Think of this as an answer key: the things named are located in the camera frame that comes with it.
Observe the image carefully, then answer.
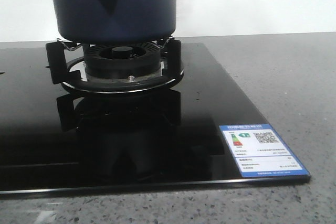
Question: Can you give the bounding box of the blue energy label sticker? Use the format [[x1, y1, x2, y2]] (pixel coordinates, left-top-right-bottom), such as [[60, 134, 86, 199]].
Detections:
[[219, 124, 309, 178]]

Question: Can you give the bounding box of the black pot support grate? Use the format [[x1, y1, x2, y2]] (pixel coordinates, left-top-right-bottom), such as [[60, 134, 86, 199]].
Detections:
[[46, 38, 184, 94]]

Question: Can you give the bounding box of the dark blue cooking pot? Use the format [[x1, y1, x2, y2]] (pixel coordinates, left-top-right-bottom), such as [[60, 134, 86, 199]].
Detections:
[[53, 0, 176, 44]]

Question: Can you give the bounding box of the black gas burner head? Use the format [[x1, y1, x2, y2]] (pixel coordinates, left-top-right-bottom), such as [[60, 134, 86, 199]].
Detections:
[[84, 42, 161, 79]]

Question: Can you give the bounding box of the black glass gas stove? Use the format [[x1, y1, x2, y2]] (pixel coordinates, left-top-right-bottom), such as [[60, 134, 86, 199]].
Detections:
[[1, 44, 311, 197]]

